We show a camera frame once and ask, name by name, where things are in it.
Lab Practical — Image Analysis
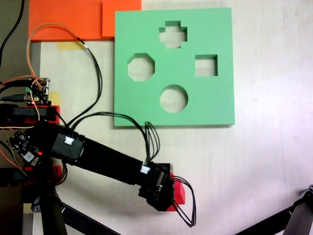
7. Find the red cross columnar block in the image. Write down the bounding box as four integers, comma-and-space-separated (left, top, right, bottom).
166, 172, 186, 212

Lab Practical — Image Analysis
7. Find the green shape hole board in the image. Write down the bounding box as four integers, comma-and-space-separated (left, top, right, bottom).
113, 7, 236, 128

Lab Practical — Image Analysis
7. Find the orange block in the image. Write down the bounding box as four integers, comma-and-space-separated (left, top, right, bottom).
28, 0, 142, 42

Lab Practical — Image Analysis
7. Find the red and black clamp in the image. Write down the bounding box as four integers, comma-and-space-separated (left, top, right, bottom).
0, 104, 61, 124
0, 165, 62, 187

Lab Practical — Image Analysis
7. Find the dark circuit board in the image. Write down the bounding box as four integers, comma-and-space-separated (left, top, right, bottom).
11, 131, 42, 168

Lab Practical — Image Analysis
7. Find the circuit board with green terminal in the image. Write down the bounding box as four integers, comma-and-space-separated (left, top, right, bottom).
24, 77, 51, 106

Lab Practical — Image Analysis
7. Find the black USB cable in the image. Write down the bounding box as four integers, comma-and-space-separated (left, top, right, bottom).
0, 94, 31, 102

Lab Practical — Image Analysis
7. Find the orange wire pair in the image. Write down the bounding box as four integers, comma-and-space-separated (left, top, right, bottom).
26, 23, 85, 83

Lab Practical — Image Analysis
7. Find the thick black cable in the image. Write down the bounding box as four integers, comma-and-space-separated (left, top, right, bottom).
0, 0, 25, 68

